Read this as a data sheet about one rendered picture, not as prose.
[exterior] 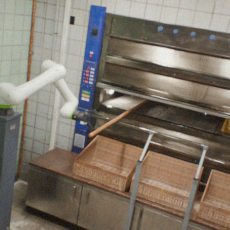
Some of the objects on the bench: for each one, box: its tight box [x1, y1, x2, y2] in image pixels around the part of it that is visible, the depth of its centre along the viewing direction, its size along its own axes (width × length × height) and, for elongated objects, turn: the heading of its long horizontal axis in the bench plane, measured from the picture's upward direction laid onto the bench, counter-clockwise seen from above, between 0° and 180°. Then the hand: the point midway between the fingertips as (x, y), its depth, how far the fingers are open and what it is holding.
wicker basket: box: [72, 135, 144, 192], centre depth 349 cm, size 49×56×28 cm
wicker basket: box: [129, 150, 204, 213], centre depth 330 cm, size 49×56×28 cm
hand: (100, 122), depth 311 cm, fingers open, 13 cm apart
